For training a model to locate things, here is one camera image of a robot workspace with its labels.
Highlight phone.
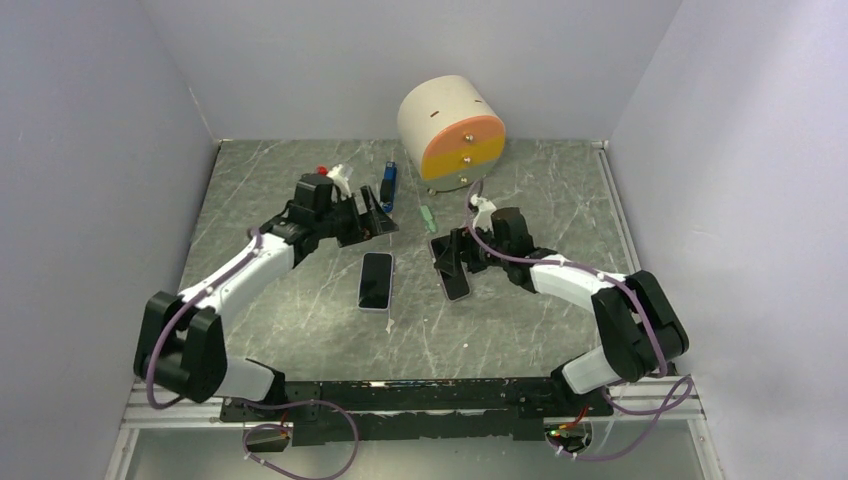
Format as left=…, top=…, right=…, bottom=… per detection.
left=357, top=252, right=394, bottom=311
left=429, top=236, right=471, bottom=301

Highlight round beige drawer cabinet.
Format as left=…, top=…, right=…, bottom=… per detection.
left=396, top=75, right=506, bottom=193

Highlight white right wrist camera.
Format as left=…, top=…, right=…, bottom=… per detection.
left=468, top=194, right=497, bottom=231

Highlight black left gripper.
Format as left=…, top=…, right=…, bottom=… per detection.
left=315, top=186, right=398, bottom=248

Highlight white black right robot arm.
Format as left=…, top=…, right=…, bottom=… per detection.
left=430, top=207, right=689, bottom=415

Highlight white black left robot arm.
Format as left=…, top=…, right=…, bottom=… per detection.
left=133, top=169, right=399, bottom=420

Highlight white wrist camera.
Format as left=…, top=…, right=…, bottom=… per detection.
left=315, top=163, right=353, bottom=200
left=468, top=194, right=497, bottom=231

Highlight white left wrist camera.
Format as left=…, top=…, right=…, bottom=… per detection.
left=315, top=163, right=353, bottom=200

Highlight blue black stapler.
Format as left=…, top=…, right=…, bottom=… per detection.
left=378, top=161, right=397, bottom=213

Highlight black base bar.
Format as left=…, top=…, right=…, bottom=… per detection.
left=220, top=377, right=613, bottom=446

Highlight small green plastic tool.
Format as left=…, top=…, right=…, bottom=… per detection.
left=420, top=205, right=438, bottom=233

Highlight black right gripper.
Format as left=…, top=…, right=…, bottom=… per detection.
left=436, top=221, right=510, bottom=277

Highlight phone in lilac case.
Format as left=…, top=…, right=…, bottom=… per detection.
left=357, top=252, right=394, bottom=311

